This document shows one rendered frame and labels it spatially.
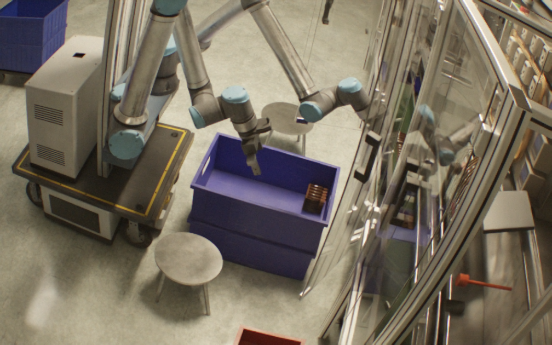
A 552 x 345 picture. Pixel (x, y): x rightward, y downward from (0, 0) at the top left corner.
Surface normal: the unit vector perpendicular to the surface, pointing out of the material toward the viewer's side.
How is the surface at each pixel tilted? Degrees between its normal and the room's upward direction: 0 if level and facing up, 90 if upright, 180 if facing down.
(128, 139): 95
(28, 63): 90
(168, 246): 0
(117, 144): 95
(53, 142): 90
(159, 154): 0
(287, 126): 0
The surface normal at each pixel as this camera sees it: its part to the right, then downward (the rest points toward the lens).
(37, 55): -0.15, 0.62
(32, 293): 0.17, -0.75
